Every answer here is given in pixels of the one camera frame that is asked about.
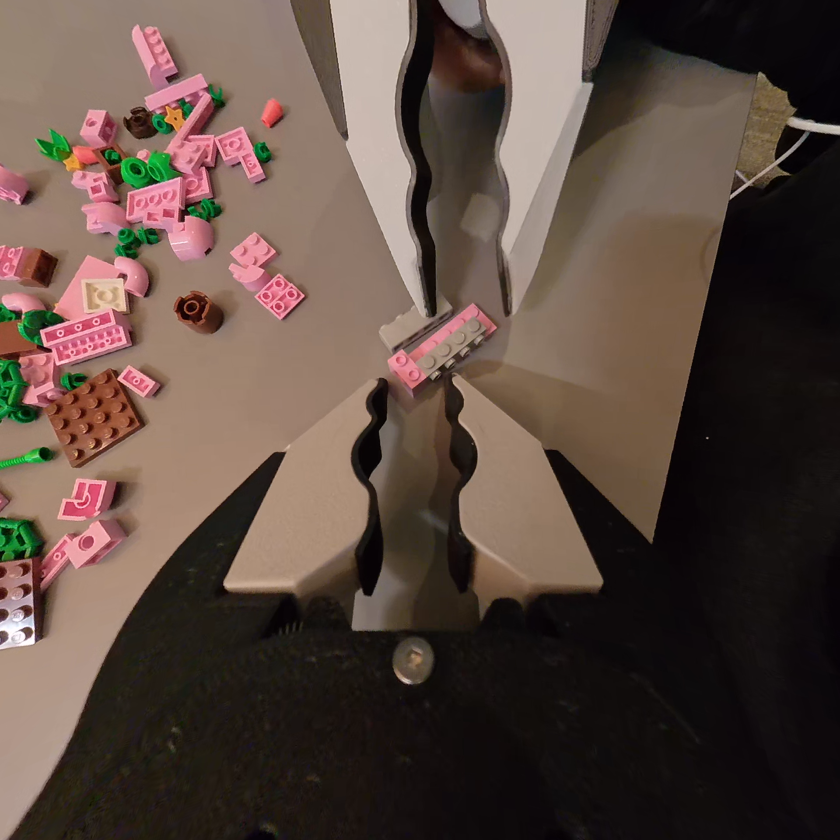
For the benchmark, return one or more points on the brown flat toy tile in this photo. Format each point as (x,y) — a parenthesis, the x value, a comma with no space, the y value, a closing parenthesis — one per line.
(13,341)

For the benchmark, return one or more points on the dark brown small round piece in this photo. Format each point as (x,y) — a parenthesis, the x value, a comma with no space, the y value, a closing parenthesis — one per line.
(138,124)

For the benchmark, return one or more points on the small brown frame piece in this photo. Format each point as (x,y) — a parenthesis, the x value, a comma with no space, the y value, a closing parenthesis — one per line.
(98,161)

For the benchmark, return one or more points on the brown studded plate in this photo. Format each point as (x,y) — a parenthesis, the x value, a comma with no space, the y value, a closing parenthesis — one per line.
(92,420)
(19,604)

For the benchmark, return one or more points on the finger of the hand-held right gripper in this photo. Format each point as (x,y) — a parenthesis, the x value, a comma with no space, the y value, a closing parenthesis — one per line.
(374,131)
(544,131)

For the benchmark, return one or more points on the pile of pink toy bricks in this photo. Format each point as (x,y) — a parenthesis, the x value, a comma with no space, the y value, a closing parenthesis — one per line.
(154,197)

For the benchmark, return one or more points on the pink and grey brick assembly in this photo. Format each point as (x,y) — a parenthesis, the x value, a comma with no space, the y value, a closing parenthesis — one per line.
(407,367)

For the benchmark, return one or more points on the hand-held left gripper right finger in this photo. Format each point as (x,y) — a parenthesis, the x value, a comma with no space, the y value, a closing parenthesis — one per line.
(525,525)

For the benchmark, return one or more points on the cream square toy plate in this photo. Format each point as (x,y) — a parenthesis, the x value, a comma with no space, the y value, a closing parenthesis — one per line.
(103,295)

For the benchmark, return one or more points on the coral toy cone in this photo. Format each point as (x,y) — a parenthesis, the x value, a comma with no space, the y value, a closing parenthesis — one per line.
(272,113)

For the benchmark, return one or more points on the brown round toy brick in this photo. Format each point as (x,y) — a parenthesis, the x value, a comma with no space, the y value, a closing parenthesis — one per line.
(197,323)

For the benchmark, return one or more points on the grey studded toy brick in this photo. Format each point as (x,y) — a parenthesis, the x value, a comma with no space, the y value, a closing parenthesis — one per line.
(397,334)

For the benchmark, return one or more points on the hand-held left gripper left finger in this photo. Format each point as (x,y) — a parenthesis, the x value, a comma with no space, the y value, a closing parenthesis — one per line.
(302,518)

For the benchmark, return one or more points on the yellow star toy piece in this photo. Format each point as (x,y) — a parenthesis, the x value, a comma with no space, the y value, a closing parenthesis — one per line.
(174,117)

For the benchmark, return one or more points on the long green toy stem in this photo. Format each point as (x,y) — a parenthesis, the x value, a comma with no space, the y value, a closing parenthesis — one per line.
(33,456)

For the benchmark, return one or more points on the brown rectangular toy brick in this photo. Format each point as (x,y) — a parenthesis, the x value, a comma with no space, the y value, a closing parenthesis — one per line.
(39,269)

